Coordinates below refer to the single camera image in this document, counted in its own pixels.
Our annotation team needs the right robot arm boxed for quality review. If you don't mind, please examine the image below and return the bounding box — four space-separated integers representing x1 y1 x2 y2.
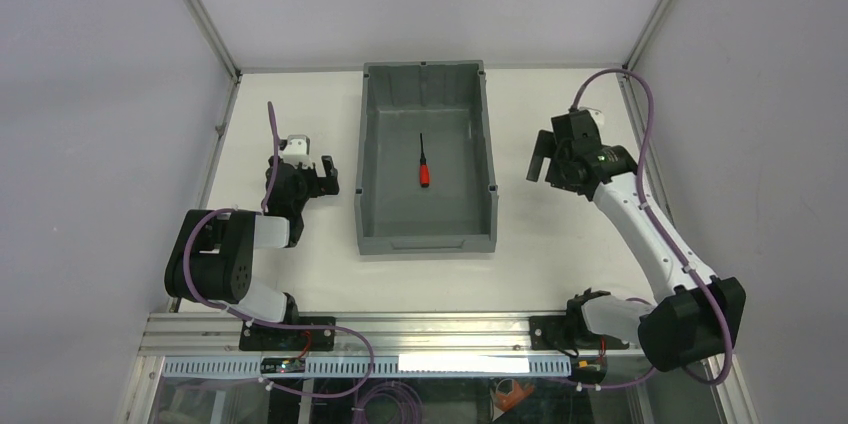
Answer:
527 109 746 372

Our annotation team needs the red black screwdriver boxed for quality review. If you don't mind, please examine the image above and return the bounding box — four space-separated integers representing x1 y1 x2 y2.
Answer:
419 133 430 188

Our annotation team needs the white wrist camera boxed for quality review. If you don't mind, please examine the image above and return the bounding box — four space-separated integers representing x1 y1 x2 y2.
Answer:
586 108 606 128
279 134 314 169

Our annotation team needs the orange object below table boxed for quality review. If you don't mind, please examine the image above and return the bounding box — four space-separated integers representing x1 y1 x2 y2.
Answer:
490 378 535 413

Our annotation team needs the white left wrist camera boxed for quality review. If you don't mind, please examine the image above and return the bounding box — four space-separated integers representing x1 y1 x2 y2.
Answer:
279 134 314 169

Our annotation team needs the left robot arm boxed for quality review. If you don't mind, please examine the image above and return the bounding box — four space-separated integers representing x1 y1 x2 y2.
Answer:
164 129 545 322

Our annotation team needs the grey plastic bin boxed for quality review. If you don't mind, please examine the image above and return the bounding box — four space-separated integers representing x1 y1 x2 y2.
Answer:
354 60 499 256

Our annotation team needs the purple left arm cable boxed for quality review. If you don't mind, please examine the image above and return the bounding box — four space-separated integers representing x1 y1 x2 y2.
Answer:
181 100 425 424

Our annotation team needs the aluminium frame rail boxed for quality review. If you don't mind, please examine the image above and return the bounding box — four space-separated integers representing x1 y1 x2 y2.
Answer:
135 311 664 359

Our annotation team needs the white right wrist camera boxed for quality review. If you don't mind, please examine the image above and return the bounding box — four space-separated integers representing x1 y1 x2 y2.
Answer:
586 108 606 128

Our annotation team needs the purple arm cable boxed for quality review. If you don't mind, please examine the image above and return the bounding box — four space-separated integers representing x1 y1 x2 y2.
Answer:
543 68 737 392
181 100 425 424

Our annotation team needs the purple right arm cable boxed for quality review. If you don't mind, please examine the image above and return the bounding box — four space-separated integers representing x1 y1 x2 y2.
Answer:
543 68 737 392

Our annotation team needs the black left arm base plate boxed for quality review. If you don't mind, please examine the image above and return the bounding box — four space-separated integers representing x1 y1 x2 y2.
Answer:
238 323 335 352

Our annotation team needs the white slotted cable duct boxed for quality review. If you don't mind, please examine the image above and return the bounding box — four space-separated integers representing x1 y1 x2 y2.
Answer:
162 353 571 380

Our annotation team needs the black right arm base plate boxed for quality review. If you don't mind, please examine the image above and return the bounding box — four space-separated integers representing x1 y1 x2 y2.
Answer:
528 315 629 352

